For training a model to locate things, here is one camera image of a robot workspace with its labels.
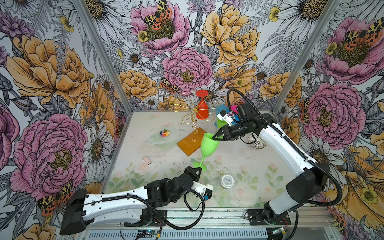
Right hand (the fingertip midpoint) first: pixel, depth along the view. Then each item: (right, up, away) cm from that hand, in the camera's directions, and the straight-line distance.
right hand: (216, 142), depth 72 cm
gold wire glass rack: (-13, +13, +15) cm, 24 cm away
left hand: (-10, -12, +1) cm, 15 cm away
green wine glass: (-4, -2, -3) cm, 5 cm away
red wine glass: (-6, +18, +20) cm, 27 cm away
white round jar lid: (+6, -21, +8) cm, 24 cm away
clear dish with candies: (-30, 0, +33) cm, 45 cm away
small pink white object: (-39, -14, +20) cm, 46 cm away
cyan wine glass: (+9, +11, -3) cm, 14 cm away
